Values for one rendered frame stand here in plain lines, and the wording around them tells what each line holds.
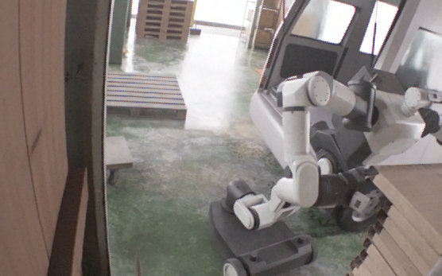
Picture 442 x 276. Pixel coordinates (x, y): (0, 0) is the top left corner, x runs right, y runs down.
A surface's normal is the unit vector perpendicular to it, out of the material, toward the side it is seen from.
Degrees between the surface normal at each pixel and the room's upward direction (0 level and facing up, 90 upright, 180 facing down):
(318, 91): 60
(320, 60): 90
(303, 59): 90
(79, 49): 90
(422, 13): 85
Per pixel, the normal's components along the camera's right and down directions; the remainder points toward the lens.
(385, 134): -0.44, 0.52
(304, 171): 0.31, -0.04
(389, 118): -0.31, -0.44
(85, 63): 0.25, 0.48
